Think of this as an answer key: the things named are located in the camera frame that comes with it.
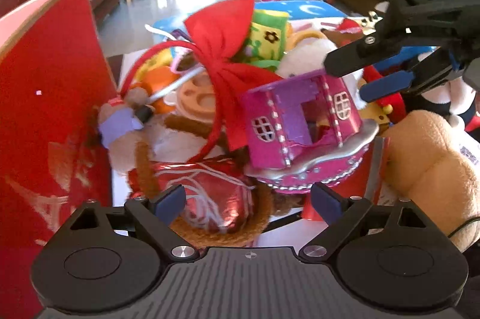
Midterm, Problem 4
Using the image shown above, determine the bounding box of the pink toy house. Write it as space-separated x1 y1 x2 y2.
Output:
241 70 379 195

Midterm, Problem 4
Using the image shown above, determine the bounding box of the Mickey plush toy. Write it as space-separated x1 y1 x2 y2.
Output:
403 77 479 133

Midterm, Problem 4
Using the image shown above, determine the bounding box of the blue play mat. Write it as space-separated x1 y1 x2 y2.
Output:
153 0 347 33

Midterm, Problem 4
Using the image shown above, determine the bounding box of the small brown bear plush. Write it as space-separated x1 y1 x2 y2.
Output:
97 87 150 174

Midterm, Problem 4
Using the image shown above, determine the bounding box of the tan plush bear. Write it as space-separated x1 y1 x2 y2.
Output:
382 110 479 251

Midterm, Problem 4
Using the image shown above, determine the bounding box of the green yellow cloth book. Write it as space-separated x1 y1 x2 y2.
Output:
242 9 289 71

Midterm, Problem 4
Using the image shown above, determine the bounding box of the red bow ribbon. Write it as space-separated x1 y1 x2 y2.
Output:
120 0 281 163

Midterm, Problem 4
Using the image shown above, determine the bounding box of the red cardboard box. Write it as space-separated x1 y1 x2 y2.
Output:
1 0 116 318

